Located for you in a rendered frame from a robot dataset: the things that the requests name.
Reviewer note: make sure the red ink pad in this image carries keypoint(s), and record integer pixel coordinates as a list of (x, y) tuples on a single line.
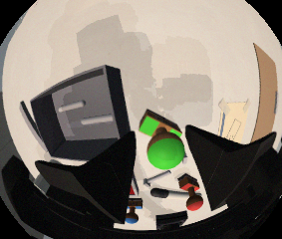
[(135, 189)]

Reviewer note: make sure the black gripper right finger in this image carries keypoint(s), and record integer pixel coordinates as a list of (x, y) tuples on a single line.
[(223, 163)]

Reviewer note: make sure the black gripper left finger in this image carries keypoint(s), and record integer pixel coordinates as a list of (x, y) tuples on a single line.
[(105, 180)]

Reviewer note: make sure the grey flat bar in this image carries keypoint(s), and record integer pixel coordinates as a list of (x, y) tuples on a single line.
[(31, 124)]

